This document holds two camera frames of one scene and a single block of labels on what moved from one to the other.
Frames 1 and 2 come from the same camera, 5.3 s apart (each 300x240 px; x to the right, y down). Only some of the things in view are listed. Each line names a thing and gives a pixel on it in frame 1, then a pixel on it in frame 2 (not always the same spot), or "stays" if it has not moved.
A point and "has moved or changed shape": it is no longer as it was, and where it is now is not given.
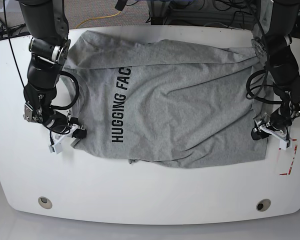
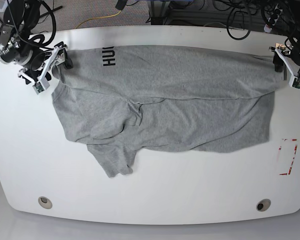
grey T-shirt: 167,102 has moved or changed shape
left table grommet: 45,202 stays
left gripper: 60,123 -> 15,49
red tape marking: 295,152 stays
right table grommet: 263,205 stays
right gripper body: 278,124 -> 296,51
